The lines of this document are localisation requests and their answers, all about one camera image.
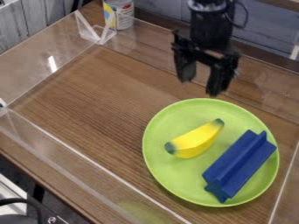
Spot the clear acrylic enclosure wall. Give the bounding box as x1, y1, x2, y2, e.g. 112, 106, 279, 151
0, 3, 299, 224

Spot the black cable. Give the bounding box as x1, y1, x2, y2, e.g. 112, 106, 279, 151
0, 197, 42, 224

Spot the green round plate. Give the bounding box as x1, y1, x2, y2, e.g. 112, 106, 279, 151
142, 98, 279, 207

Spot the blue plastic block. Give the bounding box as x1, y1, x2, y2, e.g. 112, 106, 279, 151
201, 129, 276, 203

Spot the yellow toy banana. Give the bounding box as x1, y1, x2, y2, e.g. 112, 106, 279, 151
164, 118, 224, 158

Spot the white can with label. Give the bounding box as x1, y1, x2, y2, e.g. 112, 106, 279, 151
102, 0, 134, 30

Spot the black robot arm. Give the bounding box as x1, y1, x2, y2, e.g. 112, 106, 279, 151
172, 0, 240, 97

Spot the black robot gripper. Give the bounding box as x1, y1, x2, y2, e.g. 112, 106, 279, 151
172, 11, 239, 97

